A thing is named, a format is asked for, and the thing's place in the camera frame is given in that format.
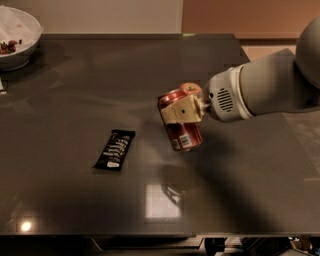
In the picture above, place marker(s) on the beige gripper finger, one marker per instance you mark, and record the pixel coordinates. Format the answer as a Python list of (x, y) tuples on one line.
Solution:
[(185, 110)]

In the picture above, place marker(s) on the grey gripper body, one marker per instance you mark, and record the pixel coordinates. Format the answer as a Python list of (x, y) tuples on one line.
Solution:
[(224, 95)]

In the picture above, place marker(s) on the red coke can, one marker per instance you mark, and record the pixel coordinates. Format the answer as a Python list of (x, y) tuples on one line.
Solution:
[(182, 136)]

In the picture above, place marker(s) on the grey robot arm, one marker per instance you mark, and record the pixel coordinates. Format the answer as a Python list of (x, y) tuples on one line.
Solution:
[(285, 81)]

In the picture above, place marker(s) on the red apple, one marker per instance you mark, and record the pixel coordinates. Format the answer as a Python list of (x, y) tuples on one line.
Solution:
[(190, 88)]

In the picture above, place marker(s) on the black snack bar wrapper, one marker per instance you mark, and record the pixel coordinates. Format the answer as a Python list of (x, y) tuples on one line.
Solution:
[(115, 150)]

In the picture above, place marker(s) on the white bowl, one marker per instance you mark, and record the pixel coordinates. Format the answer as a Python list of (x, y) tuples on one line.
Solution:
[(21, 27)]

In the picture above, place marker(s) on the red fruit pieces in bowl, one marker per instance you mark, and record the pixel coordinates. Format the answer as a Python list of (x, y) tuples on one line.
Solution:
[(9, 47)]

